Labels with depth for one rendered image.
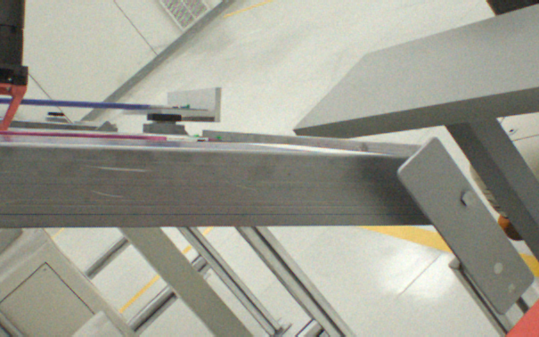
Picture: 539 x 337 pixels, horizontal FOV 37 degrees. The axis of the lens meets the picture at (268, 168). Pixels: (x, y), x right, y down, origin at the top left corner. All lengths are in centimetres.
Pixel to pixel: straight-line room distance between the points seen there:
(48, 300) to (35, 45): 677
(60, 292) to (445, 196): 155
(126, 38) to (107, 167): 831
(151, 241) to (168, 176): 98
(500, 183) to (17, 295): 124
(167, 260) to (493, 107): 77
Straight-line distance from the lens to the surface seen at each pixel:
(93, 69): 883
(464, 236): 70
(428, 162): 67
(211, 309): 167
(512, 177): 140
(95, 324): 132
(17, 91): 118
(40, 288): 211
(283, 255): 144
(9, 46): 118
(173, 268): 163
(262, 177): 65
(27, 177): 61
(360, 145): 83
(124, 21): 893
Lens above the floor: 101
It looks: 17 degrees down
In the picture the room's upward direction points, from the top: 38 degrees counter-clockwise
